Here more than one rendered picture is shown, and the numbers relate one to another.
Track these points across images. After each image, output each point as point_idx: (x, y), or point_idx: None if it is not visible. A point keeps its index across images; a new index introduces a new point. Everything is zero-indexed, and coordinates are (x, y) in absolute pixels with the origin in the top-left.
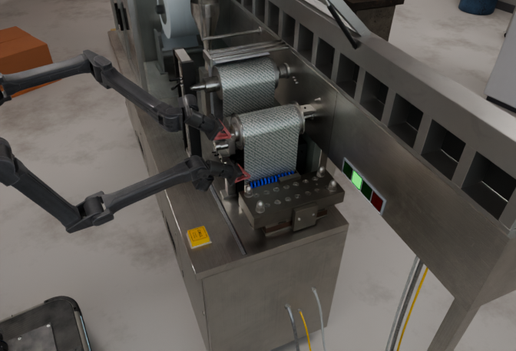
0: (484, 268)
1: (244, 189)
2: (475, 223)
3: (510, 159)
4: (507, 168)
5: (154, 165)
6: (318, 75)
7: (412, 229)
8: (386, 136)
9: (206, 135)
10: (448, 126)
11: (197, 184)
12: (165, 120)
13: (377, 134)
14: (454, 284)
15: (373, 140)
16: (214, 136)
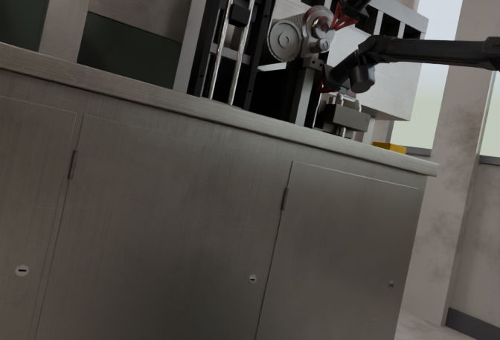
0: (414, 86)
1: (333, 101)
2: (409, 63)
3: (418, 22)
4: (417, 27)
5: (70, 203)
6: None
7: (378, 93)
8: (356, 33)
9: (362, 13)
10: (393, 14)
11: (374, 77)
12: None
13: (348, 35)
14: (403, 109)
15: (345, 41)
16: (358, 16)
